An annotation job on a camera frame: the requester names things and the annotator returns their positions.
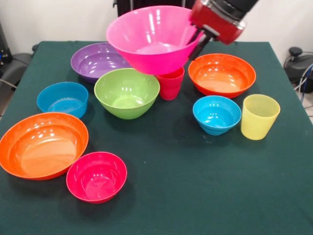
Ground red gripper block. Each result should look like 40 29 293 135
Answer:
186 0 247 61

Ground large magenta bowl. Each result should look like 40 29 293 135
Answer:
106 5 205 75

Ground small cyan bowl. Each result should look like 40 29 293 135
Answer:
192 95 242 136

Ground yellow cup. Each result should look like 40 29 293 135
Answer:
241 94 281 141

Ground orange bowl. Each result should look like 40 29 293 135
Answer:
188 53 257 99
0 112 89 181

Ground red cup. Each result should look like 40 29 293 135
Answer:
156 66 185 101

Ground green bowl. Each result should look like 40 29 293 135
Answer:
94 68 161 120

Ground purple bowl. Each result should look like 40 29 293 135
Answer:
70 42 133 84

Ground dark green table cloth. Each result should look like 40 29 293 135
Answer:
0 40 313 235

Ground straight-sided blue bowl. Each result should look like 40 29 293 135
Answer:
36 81 89 119

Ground small crimson bowl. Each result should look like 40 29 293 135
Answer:
66 151 128 204

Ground black computer box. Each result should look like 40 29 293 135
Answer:
0 21 12 67

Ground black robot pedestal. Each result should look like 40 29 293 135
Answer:
112 0 199 42

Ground black pedestal foot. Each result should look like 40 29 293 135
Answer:
7 51 34 85
283 47 313 83

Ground tangle of cables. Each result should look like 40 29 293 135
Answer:
293 62 313 98

